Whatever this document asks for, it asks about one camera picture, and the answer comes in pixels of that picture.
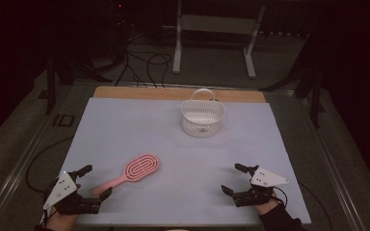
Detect black floor cable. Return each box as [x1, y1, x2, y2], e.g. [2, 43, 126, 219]
[145, 52, 173, 89]
[115, 38, 148, 88]
[298, 182, 332, 231]
[25, 136, 75, 194]

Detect white table mat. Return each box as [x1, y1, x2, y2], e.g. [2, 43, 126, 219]
[40, 96, 312, 227]

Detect white plastic basket with handle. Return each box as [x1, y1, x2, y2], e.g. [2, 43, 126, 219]
[180, 88, 225, 139]

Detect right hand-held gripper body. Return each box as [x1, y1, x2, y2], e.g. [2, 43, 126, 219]
[232, 166, 292, 208]

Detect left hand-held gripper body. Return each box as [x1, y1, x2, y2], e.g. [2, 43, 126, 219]
[42, 171, 102, 216]

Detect black square floor frame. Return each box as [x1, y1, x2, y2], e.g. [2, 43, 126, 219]
[52, 114, 76, 128]

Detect person's left hand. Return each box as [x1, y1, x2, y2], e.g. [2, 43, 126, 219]
[44, 206, 80, 231]

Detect right hand-held gripper cable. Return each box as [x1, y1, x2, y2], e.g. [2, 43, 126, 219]
[271, 186, 289, 206]

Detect black stand legs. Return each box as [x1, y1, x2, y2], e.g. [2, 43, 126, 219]
[45, 54, 114, 116]
[259, 35, 326, 128]

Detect pink hairbrush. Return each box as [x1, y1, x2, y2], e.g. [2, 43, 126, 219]
[92, 153, 160, 196]

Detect metal floor rail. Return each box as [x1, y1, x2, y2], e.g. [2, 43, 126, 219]
[297, 95, 364, 231]
[0, 110, 66, 227]

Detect white metal stand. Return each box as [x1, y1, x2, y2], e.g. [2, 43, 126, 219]
[172, 0, 267, 80]

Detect person's right hand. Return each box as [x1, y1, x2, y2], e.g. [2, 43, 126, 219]
[254, 192, 281, 217]

